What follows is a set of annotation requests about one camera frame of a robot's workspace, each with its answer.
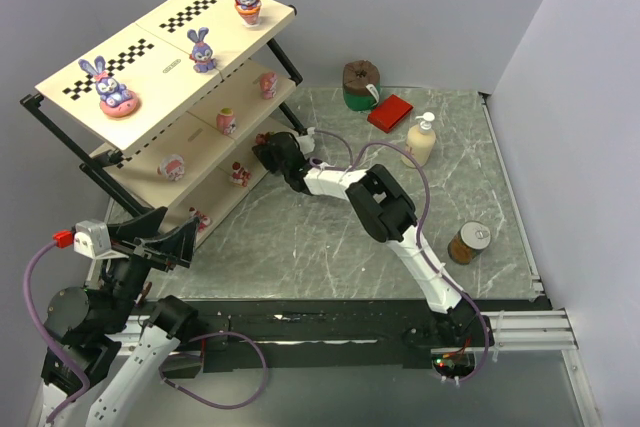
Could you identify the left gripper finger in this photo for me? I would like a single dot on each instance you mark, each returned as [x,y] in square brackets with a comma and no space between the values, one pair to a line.
[144,226]
[174,248]

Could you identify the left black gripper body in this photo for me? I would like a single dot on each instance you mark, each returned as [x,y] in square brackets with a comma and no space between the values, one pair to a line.
[147,252]

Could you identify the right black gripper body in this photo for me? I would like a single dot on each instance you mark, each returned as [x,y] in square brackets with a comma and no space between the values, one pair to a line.
[276,151]

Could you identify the pink clover donut toy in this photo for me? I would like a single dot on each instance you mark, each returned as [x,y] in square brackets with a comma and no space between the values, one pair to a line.
[263,138]

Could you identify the red white fish toy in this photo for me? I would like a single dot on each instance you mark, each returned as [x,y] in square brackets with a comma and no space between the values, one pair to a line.
[204,220]

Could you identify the strawberry cake toy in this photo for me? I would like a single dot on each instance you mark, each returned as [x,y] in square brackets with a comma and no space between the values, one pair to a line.
[240,176]

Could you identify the pink roll cake toy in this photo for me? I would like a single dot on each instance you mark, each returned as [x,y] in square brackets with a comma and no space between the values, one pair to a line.
[226,121]

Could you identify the pink white small toy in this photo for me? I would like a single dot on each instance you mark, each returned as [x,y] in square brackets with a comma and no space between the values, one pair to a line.
[172,167]

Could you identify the pink piglet toy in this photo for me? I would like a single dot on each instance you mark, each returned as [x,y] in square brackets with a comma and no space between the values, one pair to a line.
[268,85]

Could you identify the purple sitting bunny toy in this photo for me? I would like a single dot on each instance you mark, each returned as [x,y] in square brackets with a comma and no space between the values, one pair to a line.
[202,54]

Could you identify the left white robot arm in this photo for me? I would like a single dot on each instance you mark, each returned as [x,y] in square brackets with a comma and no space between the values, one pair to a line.
[82,322]

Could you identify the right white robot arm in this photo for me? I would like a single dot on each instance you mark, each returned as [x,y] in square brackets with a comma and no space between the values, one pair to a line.
[388,215]

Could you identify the beige three-tier shelf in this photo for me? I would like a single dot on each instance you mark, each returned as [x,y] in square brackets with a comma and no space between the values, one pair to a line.
[178,107]

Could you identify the brown green plush toy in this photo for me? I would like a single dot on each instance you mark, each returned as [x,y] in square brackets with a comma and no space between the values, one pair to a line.
[361,85]

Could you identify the red box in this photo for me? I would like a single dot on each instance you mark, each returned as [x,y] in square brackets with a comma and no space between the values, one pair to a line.
[389,113]

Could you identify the beige soap pump bottle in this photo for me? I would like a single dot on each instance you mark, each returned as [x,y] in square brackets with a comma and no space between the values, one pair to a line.
[421,139]

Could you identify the tin can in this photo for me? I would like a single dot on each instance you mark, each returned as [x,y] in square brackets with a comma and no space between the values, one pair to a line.
[469,242]

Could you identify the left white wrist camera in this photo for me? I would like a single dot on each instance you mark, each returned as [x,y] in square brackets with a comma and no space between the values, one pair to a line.
[91,238]

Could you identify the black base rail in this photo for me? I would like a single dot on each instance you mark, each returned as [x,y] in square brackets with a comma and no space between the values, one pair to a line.
[332,333]

